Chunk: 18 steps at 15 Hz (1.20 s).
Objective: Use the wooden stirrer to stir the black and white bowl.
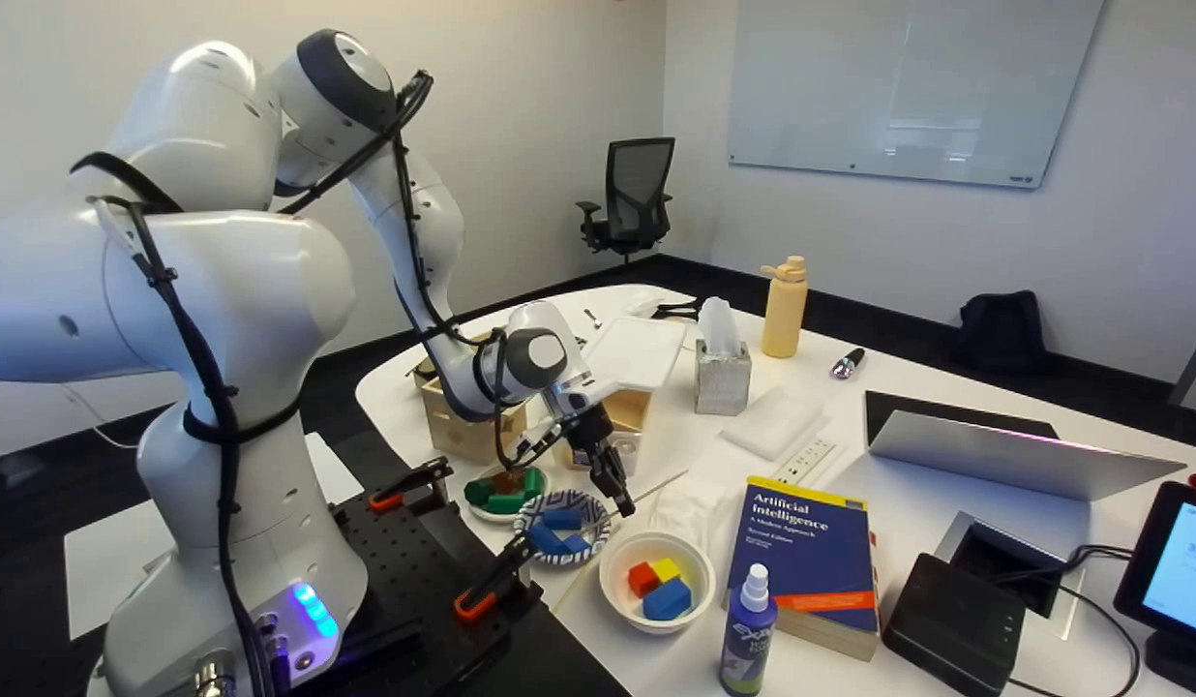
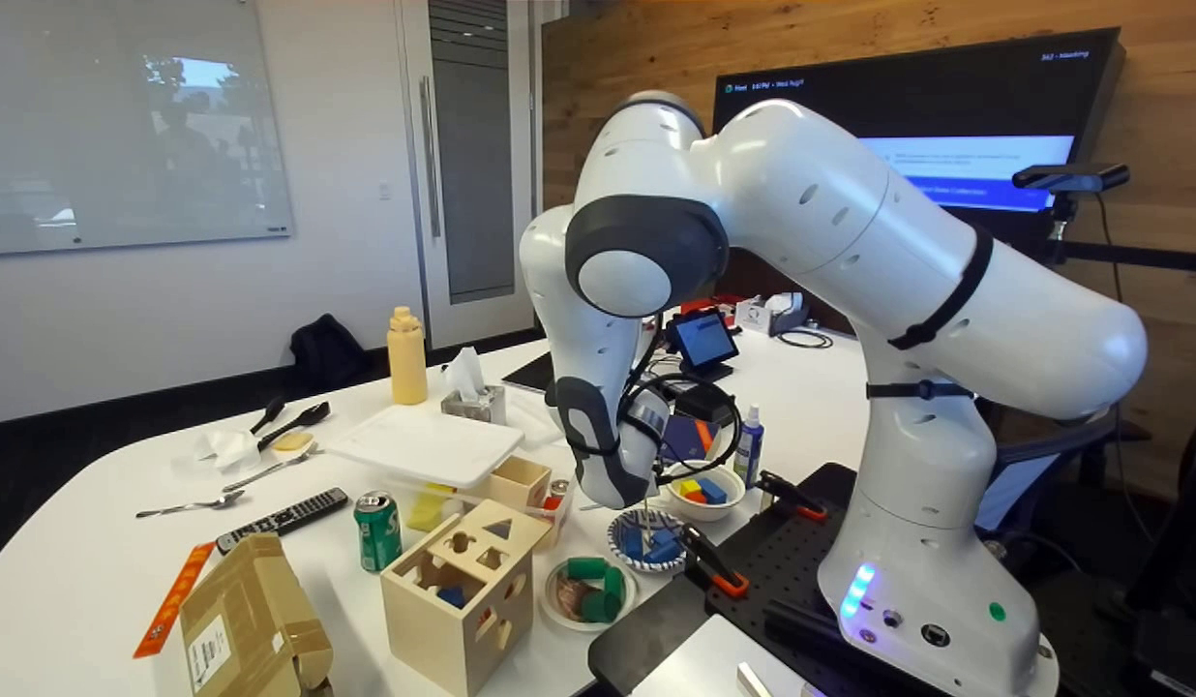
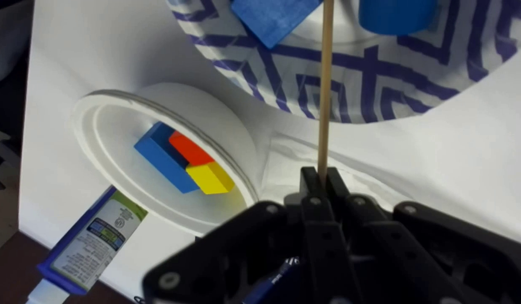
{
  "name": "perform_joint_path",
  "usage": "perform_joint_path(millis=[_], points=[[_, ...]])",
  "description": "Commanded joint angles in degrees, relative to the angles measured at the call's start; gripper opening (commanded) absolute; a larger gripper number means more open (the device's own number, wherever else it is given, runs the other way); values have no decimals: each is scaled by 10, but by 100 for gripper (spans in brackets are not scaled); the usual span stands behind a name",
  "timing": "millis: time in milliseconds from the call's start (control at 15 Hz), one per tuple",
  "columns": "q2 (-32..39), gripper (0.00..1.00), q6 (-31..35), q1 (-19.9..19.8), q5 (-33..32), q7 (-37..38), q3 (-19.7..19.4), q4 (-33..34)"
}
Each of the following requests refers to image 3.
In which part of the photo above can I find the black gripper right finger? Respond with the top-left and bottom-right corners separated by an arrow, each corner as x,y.
325,168 -> 521,304

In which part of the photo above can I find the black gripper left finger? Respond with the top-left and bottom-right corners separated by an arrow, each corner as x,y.
141,166 -> 342,304

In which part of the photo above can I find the thin wooden stirrer stick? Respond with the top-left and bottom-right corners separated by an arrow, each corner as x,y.
316,0 -> 335,183

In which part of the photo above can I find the white plastic bowl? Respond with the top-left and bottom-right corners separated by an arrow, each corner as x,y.
70,83 -> 259,237

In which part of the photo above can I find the blue white patterned bowl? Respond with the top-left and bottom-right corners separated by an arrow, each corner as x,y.
163,0 -> 521,125

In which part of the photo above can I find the yellow toy block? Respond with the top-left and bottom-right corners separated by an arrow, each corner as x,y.
183,161 -> 235,198

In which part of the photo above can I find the red toy block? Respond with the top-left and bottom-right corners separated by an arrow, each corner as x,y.
166,132 -> 215,169

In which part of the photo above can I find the blue toy block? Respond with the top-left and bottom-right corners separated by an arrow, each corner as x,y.
133,122 -> 200,196

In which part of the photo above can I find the blue cylinder block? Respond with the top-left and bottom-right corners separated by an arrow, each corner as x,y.
357,0 -> 441,38

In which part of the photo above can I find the blue flat block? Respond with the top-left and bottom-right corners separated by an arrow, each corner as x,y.
229,0 -> 323,51

